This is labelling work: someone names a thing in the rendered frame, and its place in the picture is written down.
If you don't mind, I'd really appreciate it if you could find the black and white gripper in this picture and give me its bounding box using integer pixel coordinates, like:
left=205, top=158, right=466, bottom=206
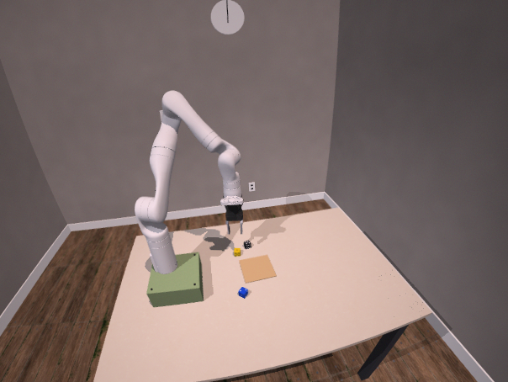
left=220, top=186, right=243, bottom=235

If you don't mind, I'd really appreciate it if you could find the blue die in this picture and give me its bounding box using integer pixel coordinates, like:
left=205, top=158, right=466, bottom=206
left=238, top=287, right=248, bottom=299

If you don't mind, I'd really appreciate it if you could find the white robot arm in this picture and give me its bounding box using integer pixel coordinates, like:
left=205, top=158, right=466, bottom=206
left=135, top=91, right=241, bottom=274

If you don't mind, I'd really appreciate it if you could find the tan square mat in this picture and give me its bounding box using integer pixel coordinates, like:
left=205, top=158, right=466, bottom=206
left=239, top=255, right=277, bottom=283

